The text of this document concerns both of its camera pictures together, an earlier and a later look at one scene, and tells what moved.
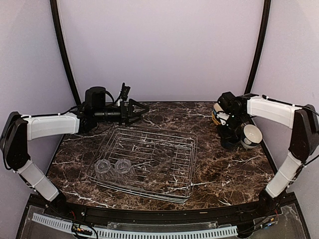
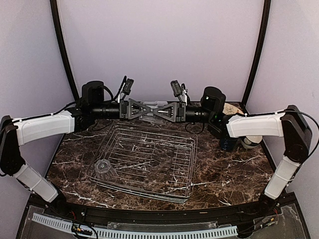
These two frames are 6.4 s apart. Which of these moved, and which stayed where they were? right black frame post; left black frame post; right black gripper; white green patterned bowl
Moved: right black gripper
Stayed: right black frame post; left black frame post; white green patterned bowl
